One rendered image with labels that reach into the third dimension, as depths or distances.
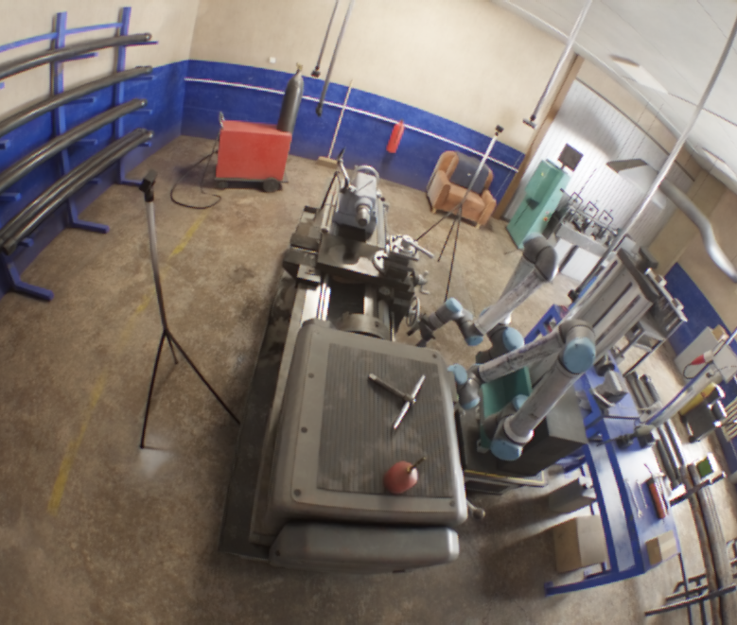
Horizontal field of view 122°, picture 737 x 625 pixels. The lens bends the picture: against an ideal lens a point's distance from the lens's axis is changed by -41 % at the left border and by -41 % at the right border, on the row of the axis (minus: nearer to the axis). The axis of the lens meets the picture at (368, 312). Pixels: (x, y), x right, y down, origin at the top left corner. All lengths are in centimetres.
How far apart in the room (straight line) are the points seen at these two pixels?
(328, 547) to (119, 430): 181
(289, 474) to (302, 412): 16
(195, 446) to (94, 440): 69
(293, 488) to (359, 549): 21
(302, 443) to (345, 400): 17
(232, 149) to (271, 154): 48
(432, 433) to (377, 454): 17
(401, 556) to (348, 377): 48
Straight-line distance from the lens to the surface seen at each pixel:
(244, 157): 435
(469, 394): 155
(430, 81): 557
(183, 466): 222
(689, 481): 363
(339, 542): 83
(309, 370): 92
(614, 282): 180
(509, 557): 269
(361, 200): 222
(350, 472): 82
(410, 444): 90
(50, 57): 320
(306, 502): 78
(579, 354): 126
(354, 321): 126
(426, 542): 90
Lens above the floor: 209
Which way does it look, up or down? 42 degrees down
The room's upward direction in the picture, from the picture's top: 24 degrees clockwise
